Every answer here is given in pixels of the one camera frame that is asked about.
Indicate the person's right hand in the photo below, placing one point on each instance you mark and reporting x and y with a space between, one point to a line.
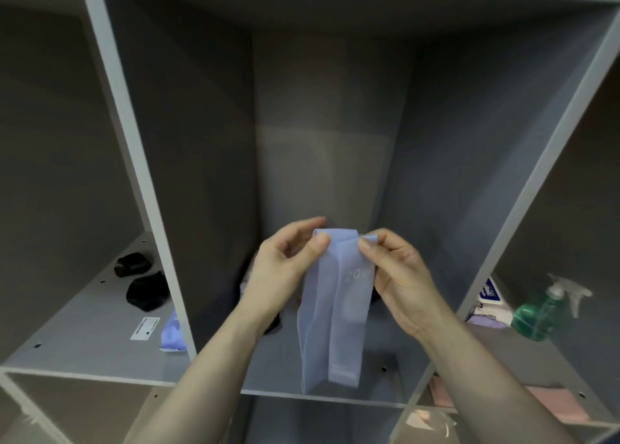
411 293

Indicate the person's left hand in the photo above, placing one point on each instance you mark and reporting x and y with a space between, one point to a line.
276 279

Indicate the light blue cloth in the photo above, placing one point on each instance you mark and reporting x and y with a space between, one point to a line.
339 322

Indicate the green spray bottle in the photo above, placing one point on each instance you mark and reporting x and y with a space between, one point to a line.
533 320

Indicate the grey cubby shelf unit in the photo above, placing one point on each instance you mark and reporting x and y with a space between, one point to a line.
194 119

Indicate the person's right forearm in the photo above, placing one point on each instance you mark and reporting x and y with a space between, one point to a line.
499 390

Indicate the person's left forearm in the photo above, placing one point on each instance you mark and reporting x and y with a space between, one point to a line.
194 390

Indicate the crumpled clear plastic bag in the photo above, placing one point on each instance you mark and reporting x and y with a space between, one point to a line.
426 420

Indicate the white paper label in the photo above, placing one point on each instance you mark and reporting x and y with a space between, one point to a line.
145 328

